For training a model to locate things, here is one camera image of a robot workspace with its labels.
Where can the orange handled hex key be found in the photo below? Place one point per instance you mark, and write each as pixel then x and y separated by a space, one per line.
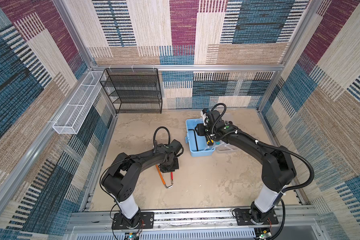
pixel 162 178

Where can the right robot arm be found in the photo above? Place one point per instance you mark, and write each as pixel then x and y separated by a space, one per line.
pixel 278 169

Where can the light blue plastic toolbox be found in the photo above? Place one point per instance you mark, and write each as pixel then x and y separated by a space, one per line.
pixel 198 145

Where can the aluminium front rail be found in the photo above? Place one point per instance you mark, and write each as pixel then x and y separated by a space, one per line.
pixel 301 223

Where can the white wire mesh basket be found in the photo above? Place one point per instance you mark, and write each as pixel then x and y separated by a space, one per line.
pixel 75 112

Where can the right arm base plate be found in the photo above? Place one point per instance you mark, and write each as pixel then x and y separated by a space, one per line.
pixel 249 217

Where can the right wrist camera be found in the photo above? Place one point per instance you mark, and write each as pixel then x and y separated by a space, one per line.
pixel 206 116

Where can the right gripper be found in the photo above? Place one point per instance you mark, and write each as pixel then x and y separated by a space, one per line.
pixel 199 131

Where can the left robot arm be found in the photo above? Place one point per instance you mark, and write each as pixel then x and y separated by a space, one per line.
pixel 120 178

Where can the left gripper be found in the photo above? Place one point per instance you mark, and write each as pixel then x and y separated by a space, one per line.
pixel 176 166

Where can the black wire mesh shelf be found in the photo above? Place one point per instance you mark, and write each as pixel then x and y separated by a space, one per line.
pixel 133 90

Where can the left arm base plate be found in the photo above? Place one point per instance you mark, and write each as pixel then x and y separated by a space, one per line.
pixel 141 220

